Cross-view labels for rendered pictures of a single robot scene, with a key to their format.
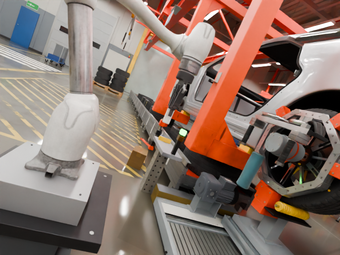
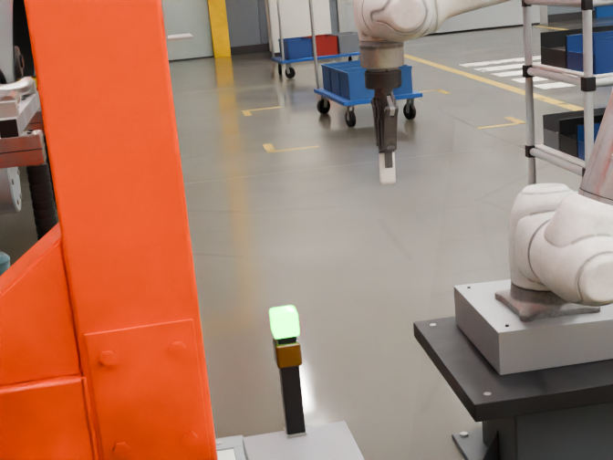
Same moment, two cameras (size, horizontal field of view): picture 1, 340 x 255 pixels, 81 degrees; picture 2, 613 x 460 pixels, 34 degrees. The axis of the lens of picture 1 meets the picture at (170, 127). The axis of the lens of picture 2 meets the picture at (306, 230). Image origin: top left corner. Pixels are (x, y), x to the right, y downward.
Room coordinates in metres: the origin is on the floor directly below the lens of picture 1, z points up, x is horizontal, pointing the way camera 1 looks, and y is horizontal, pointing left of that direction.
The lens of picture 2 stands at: (2.90, 0.18, 1.17)
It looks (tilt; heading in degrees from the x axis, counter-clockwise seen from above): 15 degrees down; 189
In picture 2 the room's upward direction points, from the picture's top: 5 degrees counter-clockwise
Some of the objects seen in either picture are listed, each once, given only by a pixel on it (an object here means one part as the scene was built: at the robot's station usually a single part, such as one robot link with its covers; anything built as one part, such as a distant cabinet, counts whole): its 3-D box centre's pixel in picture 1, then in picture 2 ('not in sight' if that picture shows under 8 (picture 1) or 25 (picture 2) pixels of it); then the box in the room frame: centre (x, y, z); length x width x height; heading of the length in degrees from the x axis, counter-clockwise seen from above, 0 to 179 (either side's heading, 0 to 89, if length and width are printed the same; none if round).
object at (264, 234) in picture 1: (271, 224); not in sight; (1.35, -0.95, 0.32); 0.40 x 0.30 x 0.28; 18
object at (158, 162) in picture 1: (155, 169); not in sight; (1.69, -0.03, 0.21); 0.10 x 0.10 x 0.42; 18
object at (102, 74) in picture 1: (111, 78); not in sight; (9.01, 3.32, 0.55); 1.40 x 0.80 x 1.09; 104
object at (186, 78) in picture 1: (182, 83); (383, 91); (0.89, 0.03, 0.91); 0.08 x 0.07 x 0.09; 18
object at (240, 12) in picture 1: (267, 41); not in sight; (3.93, -0.97, 2.54); 2.58 x 0.12 x 0.42; 108
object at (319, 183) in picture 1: (292, 151); not in sight; (1.30, -0.78, 0.85); 0.54 x 0.07 x 0.54; 18
